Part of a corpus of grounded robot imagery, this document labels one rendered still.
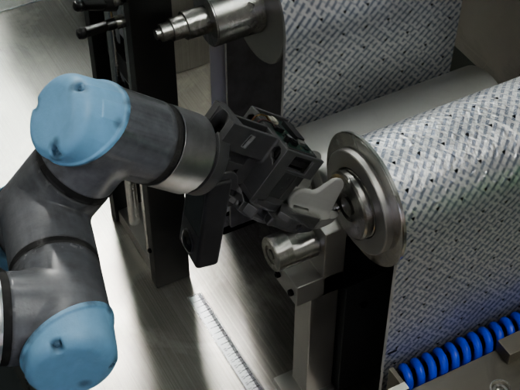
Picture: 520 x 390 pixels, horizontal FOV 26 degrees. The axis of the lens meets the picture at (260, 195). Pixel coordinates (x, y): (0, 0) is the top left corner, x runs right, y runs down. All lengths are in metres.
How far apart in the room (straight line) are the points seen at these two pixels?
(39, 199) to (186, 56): 0.93
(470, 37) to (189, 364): 0.56
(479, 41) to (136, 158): 0.68
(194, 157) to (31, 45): 1.02
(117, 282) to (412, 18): 0.55
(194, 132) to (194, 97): 0.85
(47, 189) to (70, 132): 0.07
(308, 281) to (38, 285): 0.43
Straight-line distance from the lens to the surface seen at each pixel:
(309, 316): 1.29
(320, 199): 1.11
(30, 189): 0.96
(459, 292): 1.27
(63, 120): 0.91
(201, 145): 0.97
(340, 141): 1.16
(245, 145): 1.02
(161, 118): 0.95
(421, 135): 1.15
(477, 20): 1.49
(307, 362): 1.36
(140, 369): 1.46
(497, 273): 1.29
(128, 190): 1.54
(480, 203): 1.17
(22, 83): 1.89
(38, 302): 0.88
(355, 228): 1.15
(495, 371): 1.32
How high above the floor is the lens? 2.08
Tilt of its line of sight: 45 degrees down
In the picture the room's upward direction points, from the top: straight up
